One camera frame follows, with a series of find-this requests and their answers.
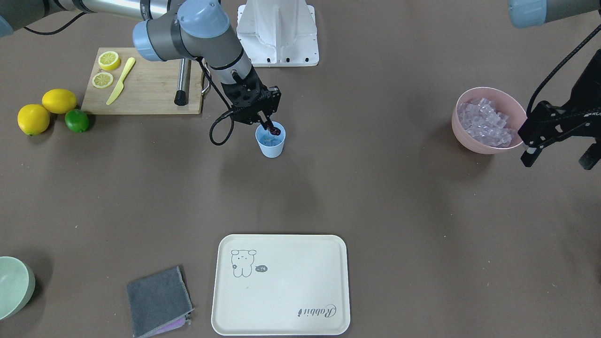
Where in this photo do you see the lemon half upper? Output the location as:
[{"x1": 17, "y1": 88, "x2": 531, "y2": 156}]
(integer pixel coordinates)
[{"x1": 97, "y1": 51, "x2": 122, "y2": 71}]

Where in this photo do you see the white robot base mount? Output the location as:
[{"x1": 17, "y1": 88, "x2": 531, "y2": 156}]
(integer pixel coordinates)
[{"x1": 236, "y1": 0, "x2": 320, "y2": 67}]

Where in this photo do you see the steel muddler black tip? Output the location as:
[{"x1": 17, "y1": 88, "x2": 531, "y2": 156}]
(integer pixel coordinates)
[{"x1": 174, "y1": 59, "x2": 192, "y2": 107}]

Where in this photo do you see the wooden cutting board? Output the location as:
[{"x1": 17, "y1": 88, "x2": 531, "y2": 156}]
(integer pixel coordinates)
[{"x1": 81, "y1": 47, "x2": 209, "y2": 115}]

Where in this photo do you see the pink bowl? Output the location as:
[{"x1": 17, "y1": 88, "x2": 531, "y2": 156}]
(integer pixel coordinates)
[{"x1": 451, "y1": 86, "x2": 526, "y2": 154}]

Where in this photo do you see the mint green bowl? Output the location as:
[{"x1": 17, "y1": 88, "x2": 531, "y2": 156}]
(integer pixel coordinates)
[{"x1": 0, "y1": 256, "x2": 36, "y2": 320}]

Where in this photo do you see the yellow lemon near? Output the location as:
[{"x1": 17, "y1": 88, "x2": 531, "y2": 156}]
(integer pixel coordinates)
[{"x1": 42, "y1": 88, "x2": 77, "y2": 114}]

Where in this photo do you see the yellow plastic knife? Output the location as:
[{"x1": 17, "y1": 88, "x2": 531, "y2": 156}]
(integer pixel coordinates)
[{"x1": 106, "y1": 56, "x2": 137, "y2": 105}]

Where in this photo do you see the green lime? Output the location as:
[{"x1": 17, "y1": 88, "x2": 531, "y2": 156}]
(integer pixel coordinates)
[{"x1": 64, "y1": 109, "x2": 90, "y2": 133}]

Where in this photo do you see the yellow lemon far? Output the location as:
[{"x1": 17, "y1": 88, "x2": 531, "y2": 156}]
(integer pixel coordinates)
[{"x1": 17, "y1": 104, "x2": 51, "y2": 136}]

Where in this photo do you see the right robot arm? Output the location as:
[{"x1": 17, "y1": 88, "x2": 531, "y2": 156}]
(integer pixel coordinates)
[{"x1": 1, "y1": 0, "x2": 281, "y2": 135}]

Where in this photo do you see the light blue plastic cup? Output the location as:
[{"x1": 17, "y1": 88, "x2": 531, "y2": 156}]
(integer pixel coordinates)
[{"x1": 255, "y1": 121, "x2": 287, "y2": 158}]

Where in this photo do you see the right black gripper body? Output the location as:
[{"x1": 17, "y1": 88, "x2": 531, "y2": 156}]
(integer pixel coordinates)
[{"x1": 221, "y1": 75, "x2": 282, "y2": 125}]

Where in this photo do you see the lemon half lower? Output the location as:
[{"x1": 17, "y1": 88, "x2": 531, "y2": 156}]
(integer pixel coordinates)
[{"x1": 91, "y1": 71, "x2": 114, "y2": 89}]

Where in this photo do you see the grey folded cloth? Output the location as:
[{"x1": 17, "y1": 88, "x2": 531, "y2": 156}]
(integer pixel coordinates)
[{"x1": 126, "y1": 265, "x2": 194, "y2": 338}]

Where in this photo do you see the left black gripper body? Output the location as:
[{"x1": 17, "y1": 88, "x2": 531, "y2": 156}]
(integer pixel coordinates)
[{"x1": 567, "y1": 49, "x2": 601, "y2": 137}]

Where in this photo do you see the clear ice cubes pile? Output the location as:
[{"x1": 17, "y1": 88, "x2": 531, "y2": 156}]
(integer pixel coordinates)
[{"x1": 457, "y1": 98, "x2": 516, "y2": 148}]

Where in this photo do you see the lemon half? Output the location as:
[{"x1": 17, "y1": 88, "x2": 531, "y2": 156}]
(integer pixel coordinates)
[
  {"x1": 97, "y1": 51, "x2": 122, "y2": 71},
  {"x1": 91, "y1": 71, "x2": 114, "y2": 89}
]

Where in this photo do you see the cream rabbit serving tray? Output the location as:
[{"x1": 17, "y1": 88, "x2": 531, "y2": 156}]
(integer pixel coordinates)
[{"x1": 212, "y1": 234, "x2": 351, "y2": 336}]

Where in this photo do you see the yellow lemon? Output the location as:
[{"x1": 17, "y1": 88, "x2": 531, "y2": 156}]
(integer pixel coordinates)
[
  {"x1": 17, "y1": 104, "x2": 51, "y2": 136},
  {"x1": 42, "y1": 88, "x2": 77, "y2": 114}
]

